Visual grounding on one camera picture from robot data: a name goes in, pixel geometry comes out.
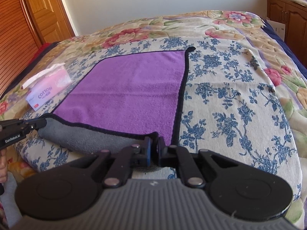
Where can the wooden panelled room door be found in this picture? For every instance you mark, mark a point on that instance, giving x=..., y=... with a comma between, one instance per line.
x=50, y=20

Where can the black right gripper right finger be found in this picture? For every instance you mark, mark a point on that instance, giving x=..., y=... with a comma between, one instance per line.
x=184, y=162

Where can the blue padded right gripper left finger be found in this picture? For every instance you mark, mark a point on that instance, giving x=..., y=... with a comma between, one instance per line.
x=136, y=155

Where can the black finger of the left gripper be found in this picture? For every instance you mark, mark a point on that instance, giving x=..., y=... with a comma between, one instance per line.
x=35, y=124

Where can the pink cotton tissue box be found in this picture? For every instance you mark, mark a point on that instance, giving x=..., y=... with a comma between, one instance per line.
x=44, y=85

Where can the brown wooden cabinet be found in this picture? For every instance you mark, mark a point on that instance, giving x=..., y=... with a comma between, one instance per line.
x=294, y=17

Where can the person's left hand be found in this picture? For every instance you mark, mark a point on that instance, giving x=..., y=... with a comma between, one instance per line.
x=3, y=166

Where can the wooden slatted wardrobe door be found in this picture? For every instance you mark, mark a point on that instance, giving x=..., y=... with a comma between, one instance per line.
x=19, y=40

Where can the purple and grey microfibre towel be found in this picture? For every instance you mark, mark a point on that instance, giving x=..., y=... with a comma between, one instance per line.
x=121, y=101

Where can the white paper bag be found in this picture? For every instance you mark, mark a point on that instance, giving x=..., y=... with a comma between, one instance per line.
x=279, y=28

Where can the red cloth at bedside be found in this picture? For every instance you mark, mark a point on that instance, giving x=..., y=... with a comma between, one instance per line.
x=41, y=51

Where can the colourful floral bed blanket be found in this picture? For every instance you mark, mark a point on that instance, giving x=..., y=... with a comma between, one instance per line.
x=244, y=27

